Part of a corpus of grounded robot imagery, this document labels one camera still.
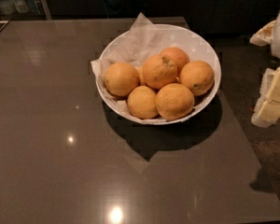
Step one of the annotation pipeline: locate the white paper liner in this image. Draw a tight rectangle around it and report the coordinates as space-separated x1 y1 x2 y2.
91 14 192 125

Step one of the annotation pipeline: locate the small hidden middle orange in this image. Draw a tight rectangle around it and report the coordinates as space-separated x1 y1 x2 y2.
136 66 146 86

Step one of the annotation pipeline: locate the shelf post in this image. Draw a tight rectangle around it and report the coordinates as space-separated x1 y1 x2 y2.
40 0 51 21

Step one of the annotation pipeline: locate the white bowl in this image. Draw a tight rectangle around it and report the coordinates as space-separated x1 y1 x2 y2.
95 23 222 126

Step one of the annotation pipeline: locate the white plastic jug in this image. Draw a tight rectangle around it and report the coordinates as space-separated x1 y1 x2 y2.
14 0 30 14
0 0 16 16

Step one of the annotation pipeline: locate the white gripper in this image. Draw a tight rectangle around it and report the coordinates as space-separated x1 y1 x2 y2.
249 14 280 128

